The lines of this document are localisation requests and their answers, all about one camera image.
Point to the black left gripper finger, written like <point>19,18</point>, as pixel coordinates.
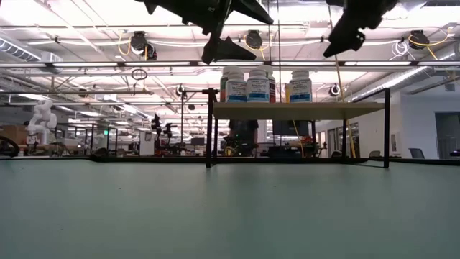
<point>251,9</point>
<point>223,52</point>

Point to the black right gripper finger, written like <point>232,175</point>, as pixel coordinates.
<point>345,39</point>

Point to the white bottle blue label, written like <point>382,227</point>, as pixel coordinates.
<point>257,90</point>
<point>236,90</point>
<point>300,90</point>

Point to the wooden shelf black legs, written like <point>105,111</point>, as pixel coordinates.
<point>294,111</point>

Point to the grey office chair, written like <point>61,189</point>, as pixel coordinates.
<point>417,153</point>

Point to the green table mat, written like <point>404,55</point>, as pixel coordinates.
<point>179,216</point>

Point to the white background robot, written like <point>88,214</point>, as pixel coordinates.
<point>42,118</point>

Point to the silver ceiling air duct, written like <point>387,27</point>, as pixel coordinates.
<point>18,50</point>

